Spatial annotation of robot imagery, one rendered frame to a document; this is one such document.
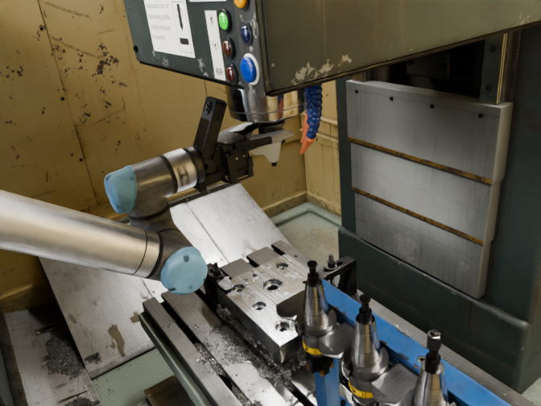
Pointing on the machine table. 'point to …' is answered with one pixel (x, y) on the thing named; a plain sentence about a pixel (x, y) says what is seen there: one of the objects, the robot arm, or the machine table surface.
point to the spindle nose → (264, 105)
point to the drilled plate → (289, 337)
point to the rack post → (329, 388)
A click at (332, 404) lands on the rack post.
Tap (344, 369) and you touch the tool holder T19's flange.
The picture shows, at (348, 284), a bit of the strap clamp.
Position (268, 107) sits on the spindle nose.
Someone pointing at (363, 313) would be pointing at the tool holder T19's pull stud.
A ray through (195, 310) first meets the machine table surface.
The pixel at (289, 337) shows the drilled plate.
